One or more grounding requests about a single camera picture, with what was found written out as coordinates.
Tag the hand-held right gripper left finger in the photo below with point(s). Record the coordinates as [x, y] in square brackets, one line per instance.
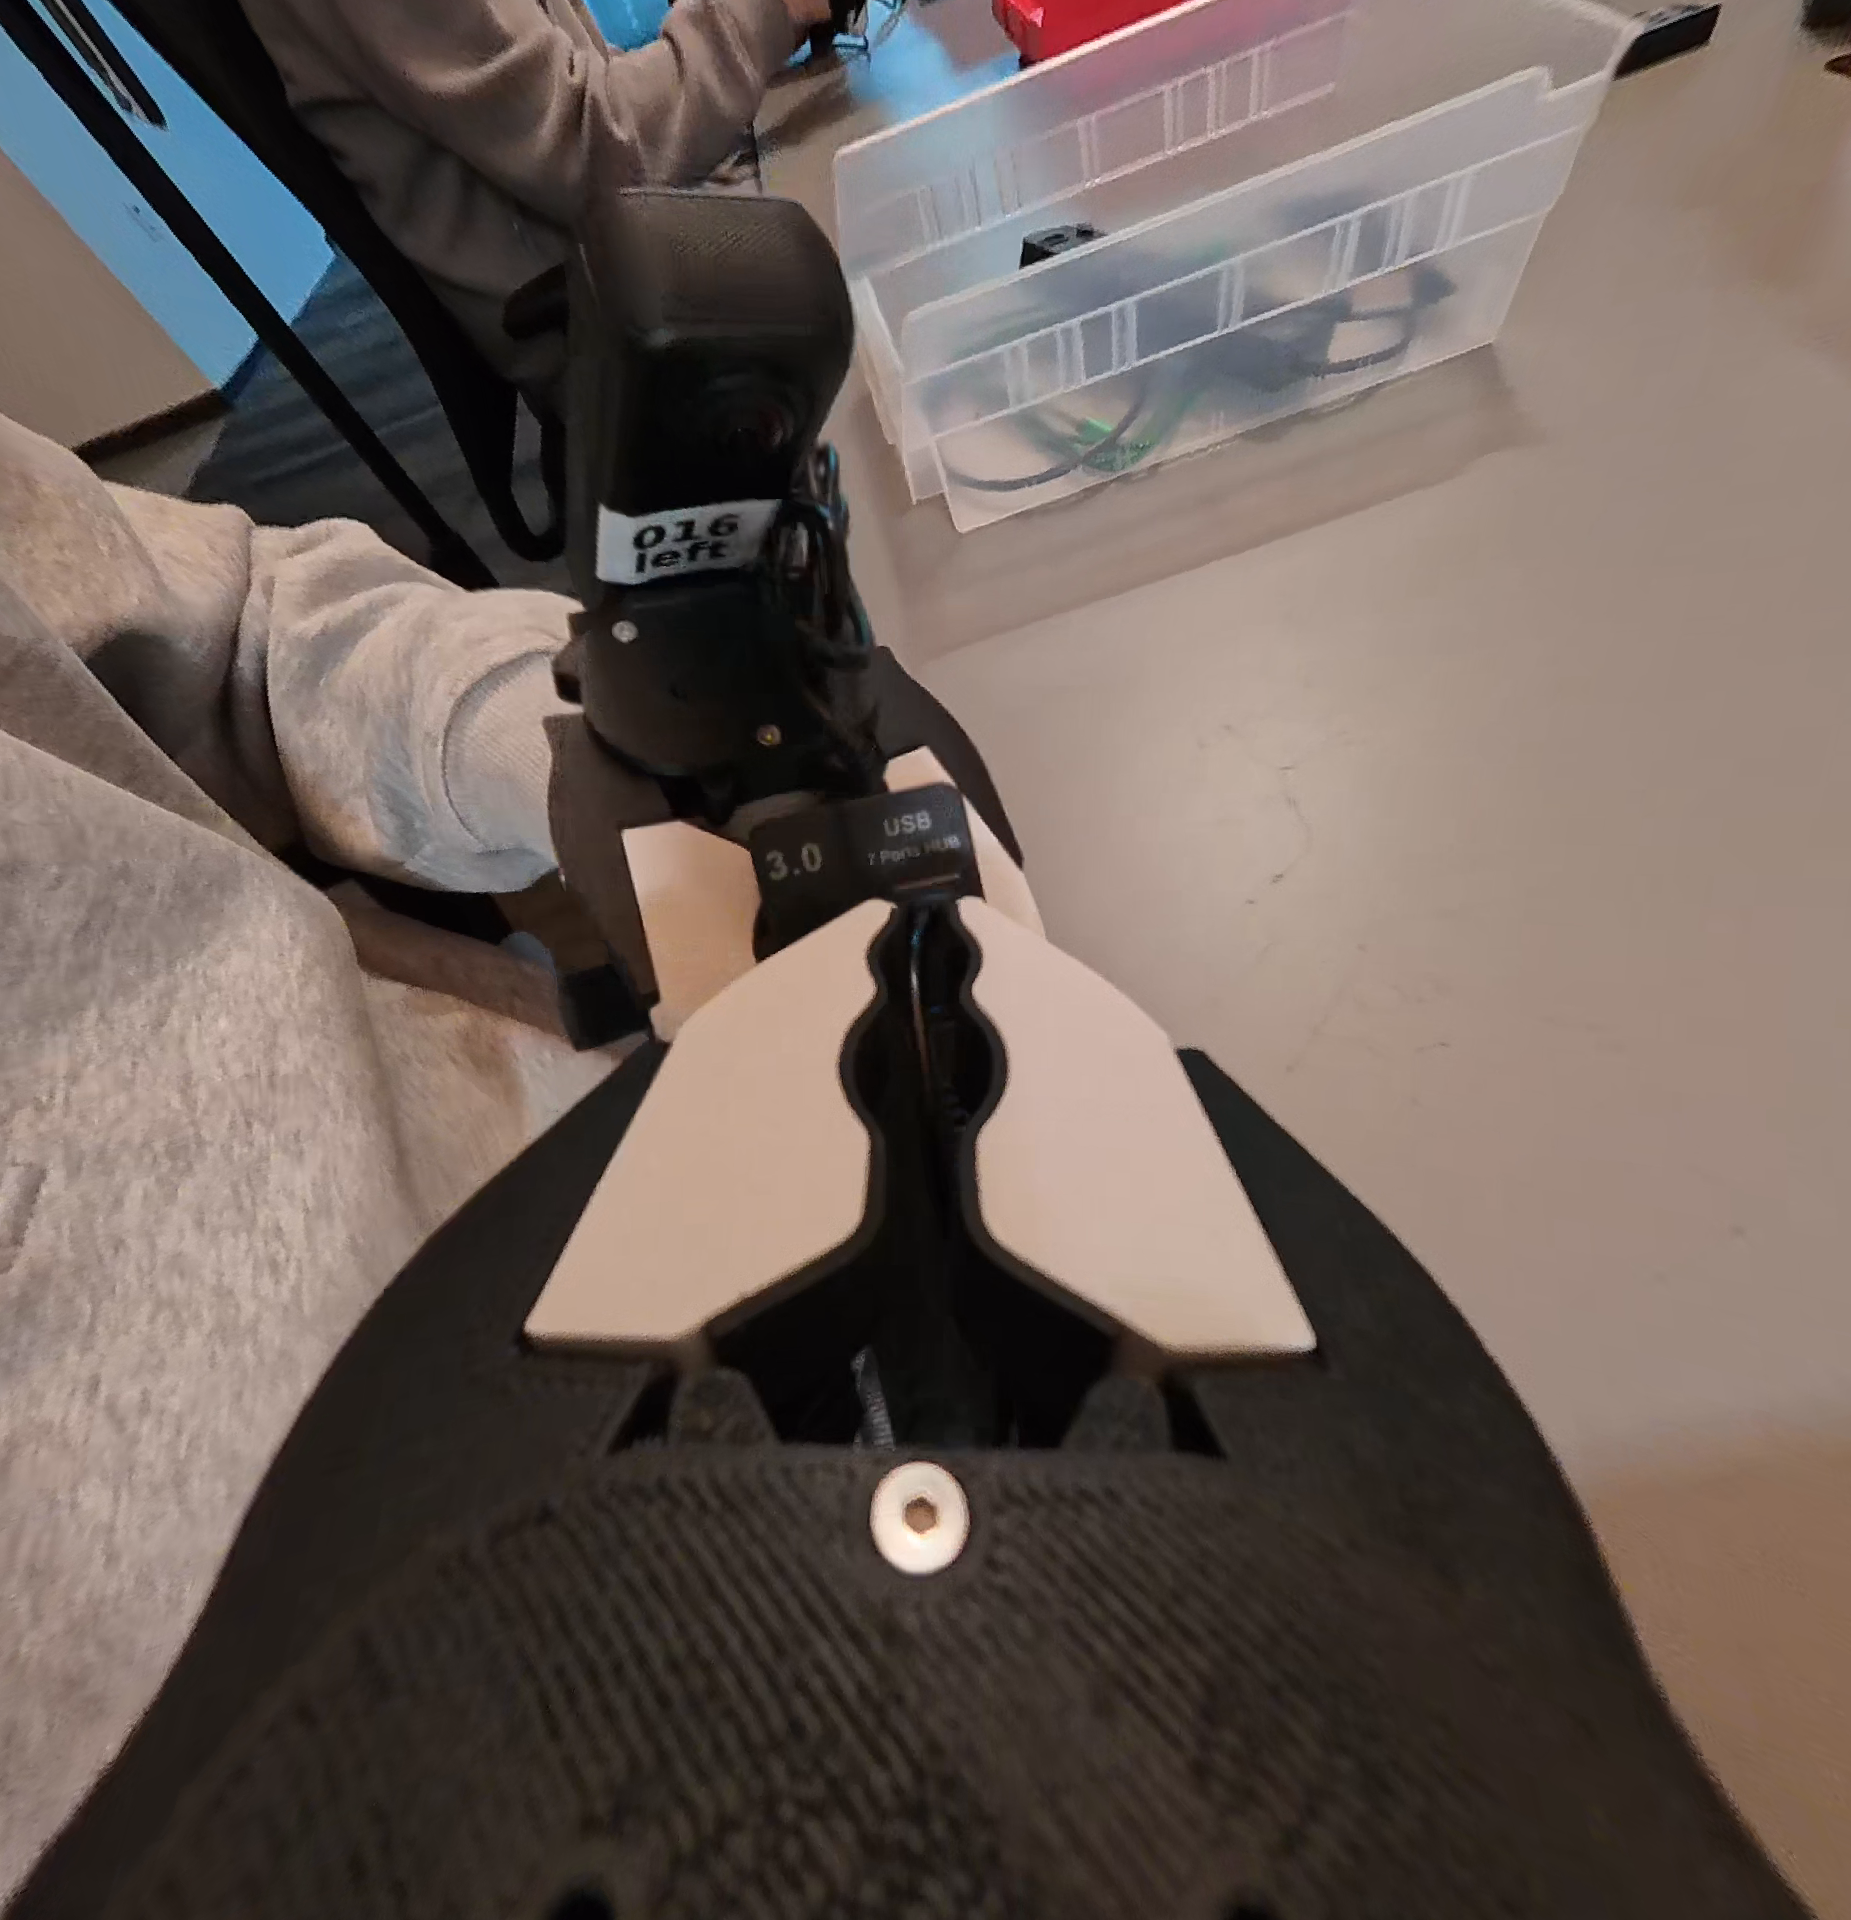
[714, 1184]

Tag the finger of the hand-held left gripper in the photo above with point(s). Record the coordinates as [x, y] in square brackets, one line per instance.
[692, 915]
[922, 772]

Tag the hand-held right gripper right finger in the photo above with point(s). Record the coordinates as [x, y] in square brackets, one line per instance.
[1135, 1184]

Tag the black USB hub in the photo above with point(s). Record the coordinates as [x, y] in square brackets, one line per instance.
[864, 858]

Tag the person's left forearm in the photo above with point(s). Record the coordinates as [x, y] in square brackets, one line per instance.
[386, 705]

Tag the beige desk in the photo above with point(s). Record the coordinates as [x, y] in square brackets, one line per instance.
[1466, 900]

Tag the black office chair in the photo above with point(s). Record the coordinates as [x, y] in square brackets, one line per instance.
[371, 345]

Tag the blue mat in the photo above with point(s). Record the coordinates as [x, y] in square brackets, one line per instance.
[925, 67]

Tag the small black adapter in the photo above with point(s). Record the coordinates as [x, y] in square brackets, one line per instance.
[1056, 242]

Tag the small clear plastic bin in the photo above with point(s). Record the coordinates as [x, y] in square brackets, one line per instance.
[1240, 405]

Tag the large clear plastic bin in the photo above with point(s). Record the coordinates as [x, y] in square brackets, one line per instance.
[1135, 134]

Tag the red box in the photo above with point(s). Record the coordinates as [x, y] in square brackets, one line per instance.
[1061, 23]

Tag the blue panel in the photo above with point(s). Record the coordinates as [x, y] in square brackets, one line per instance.
[56, 165]

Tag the black flat device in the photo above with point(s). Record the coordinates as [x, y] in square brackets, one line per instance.
[1675, 33]

